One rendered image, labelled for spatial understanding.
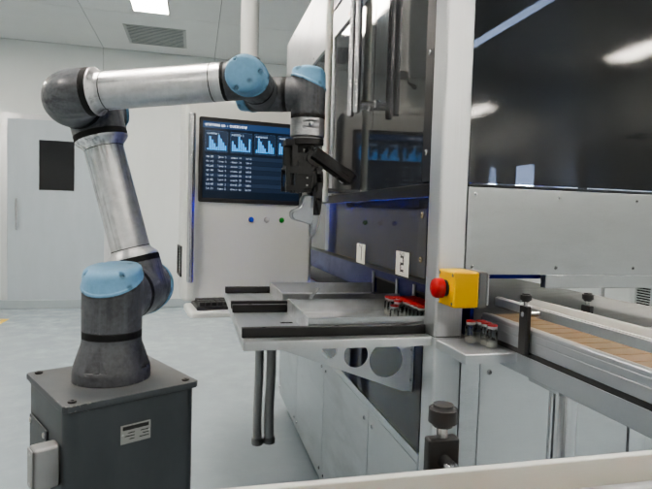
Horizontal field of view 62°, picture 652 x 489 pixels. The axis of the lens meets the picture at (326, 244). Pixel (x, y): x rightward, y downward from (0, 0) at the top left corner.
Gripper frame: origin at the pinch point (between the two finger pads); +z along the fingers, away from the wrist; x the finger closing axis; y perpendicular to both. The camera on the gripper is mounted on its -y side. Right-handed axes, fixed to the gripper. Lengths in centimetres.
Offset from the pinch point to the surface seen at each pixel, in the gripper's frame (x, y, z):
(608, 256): 13, -66, 4
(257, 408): -98, 0, 77
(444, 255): 13.2, -25.3, 4.2
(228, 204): -88, 13, -6
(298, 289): -53, -7, 21
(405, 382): 2.1, -22.0, 34.8
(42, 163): -543, 188, -49
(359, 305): -18.8, -17.1, 20.2
